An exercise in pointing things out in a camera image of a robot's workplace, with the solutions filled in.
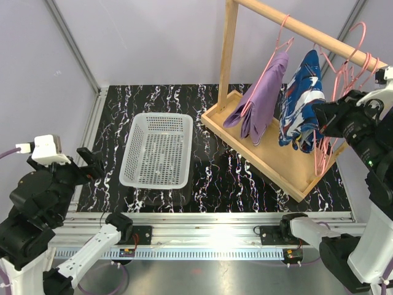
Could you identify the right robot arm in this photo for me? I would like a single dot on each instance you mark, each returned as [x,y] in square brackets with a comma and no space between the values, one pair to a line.
[359,262]

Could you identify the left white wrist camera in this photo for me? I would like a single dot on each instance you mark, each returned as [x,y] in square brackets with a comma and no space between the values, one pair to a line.
[45,150]

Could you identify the aluminium mounting rail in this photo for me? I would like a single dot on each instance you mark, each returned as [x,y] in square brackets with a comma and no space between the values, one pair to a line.
[195,236]

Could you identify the blue patterned trousers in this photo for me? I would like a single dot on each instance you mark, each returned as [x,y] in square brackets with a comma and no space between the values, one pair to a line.
[298,124]

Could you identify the purple trousers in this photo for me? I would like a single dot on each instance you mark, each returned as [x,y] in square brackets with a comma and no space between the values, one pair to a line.
[260,114]

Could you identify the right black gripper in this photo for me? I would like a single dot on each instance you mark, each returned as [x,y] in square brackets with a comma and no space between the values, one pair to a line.
[347,108]

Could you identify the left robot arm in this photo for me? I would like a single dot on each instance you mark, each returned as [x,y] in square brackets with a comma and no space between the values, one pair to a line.
[40,204]

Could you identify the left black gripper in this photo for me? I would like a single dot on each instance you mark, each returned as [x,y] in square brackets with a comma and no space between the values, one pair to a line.
[86,174]

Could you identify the white plastic basket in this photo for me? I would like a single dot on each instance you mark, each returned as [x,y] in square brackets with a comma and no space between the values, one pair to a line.
[158,151]

